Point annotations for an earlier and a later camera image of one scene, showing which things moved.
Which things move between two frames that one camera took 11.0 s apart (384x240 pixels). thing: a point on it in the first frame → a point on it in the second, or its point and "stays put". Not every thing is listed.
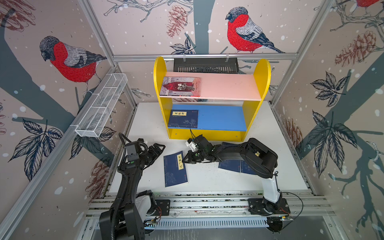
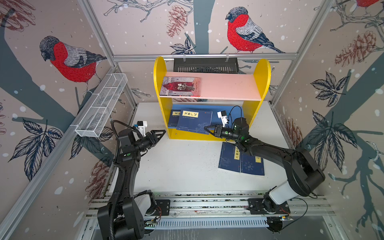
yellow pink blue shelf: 209,106 stays put
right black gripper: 192,158 → 219,130
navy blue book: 174,169 → 194,120
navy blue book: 231,164 stays put
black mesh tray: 206,65 stays put
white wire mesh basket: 94,120 stays put
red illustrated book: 181,86 stays put
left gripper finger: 159,148 → 157,134
